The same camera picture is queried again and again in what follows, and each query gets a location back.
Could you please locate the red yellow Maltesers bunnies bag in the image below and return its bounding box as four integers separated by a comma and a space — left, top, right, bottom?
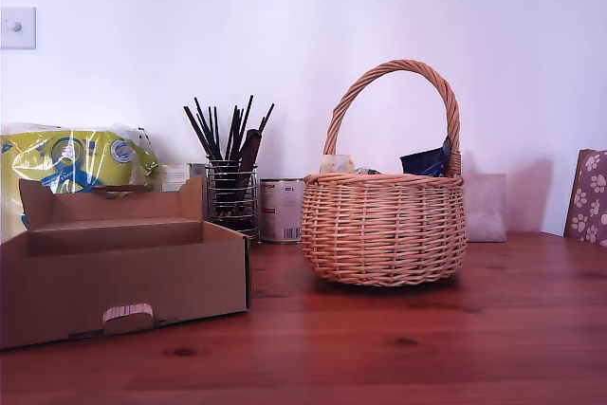
318, 154, 357, 175

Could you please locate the blue Terry's chocolate bag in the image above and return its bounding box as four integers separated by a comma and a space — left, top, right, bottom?
398, 137, 451, 178

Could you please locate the brown cardboard box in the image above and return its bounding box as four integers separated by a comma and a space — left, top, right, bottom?
0, 175, 252, 352

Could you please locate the tin can with white label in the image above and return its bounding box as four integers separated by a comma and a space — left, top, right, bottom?
259, 177, 306, 245

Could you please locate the white carton with label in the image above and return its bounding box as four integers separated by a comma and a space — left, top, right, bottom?
159, 162, 206, 193

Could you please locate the pale grey pouch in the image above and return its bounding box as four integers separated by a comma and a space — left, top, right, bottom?
462, 173, 507, 243

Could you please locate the yellow-green wrapped bottle pack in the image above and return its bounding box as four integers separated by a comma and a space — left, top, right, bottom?
0, 122, 161, 245

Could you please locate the brown wooden utensil handle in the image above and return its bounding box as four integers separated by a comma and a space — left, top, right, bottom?
236, 128, 263, 188

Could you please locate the wire utensil holder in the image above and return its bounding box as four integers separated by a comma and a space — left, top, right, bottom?
204, 160, 261, 243

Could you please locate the woven wicker basket with handle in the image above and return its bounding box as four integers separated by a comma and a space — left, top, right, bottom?
301, 59, 469, 288

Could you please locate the wooden chair frame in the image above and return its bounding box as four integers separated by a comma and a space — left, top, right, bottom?
562, 148, 597, 239

